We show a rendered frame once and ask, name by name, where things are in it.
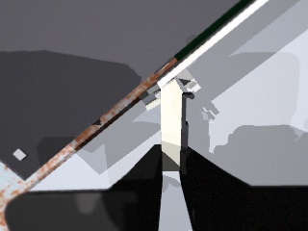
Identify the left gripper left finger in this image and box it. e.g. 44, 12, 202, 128
4, 144, 163, 231

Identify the dark grey flat panel with vent slots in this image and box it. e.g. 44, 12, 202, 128
0, 0, 241, 181

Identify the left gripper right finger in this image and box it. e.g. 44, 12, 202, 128
179, 147, 308, 231

